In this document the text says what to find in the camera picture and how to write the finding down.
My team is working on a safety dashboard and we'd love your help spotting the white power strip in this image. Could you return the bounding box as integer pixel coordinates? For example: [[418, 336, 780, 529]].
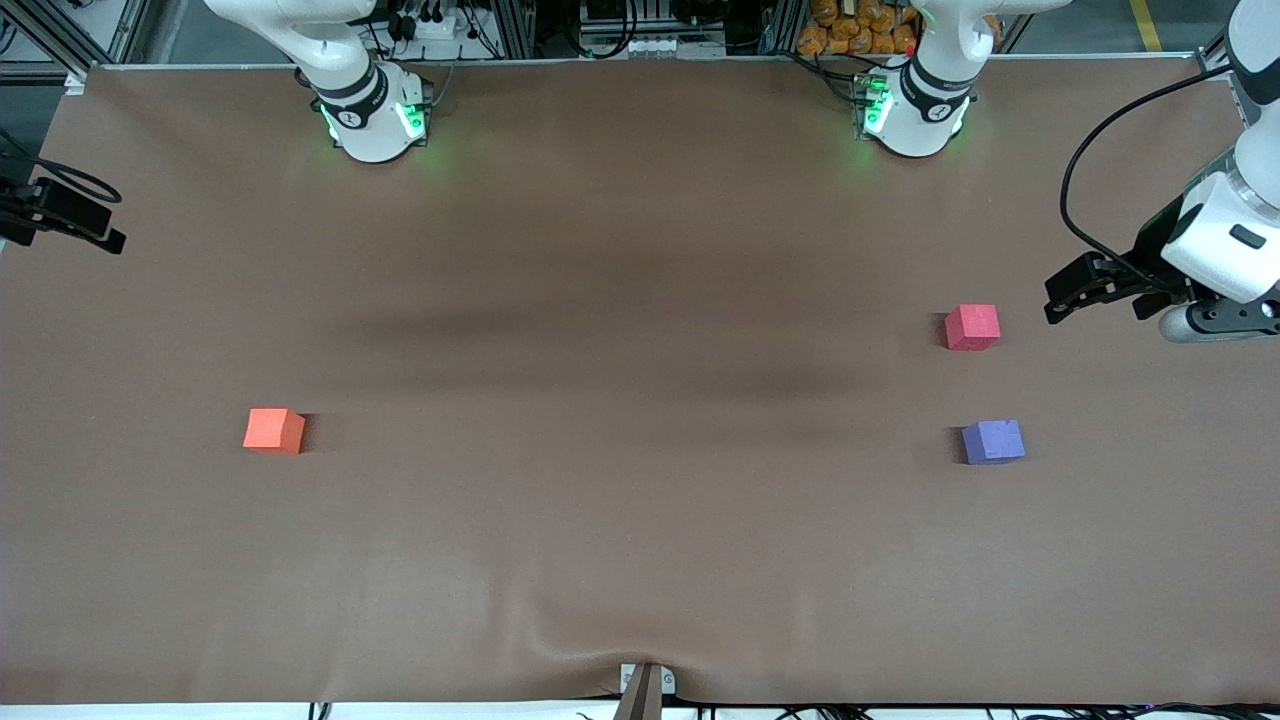
[[400, 8, 473, 43]]

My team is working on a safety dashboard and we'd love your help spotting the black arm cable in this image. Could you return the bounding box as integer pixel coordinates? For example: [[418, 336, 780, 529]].
[[0, 128, 124, 205], [1058, 62, 1241, 296]]

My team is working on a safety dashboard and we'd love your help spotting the small metal edge bracket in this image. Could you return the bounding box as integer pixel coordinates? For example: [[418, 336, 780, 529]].
[[619, 663, 677, 697]]

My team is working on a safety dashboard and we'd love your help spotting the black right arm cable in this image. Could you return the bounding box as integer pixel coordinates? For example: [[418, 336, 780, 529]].
[[0, 128, 124, 205]]

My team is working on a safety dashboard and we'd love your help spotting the large table cover mat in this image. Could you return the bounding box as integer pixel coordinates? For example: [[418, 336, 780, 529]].
[[0, 55, 1280, 706]]

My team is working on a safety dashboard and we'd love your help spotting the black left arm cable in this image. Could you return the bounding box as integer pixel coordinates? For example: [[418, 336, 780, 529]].
[[1058, 62, 1241, 296]]

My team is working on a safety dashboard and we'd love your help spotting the purple foam block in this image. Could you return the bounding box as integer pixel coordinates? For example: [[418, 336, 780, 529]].
[[962, 419, 1027, 466]]

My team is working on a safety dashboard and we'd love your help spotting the red foam block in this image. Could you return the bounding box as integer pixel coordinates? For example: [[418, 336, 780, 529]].
[[945, 304, 1002, 352]]

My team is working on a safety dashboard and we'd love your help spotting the orange objects pile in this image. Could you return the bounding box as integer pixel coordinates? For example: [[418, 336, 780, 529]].
[[796, 0, 923, 57]]

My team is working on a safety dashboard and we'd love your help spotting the orange foam block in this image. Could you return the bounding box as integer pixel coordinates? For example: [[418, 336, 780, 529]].
[[243, 408, 307, 455]]

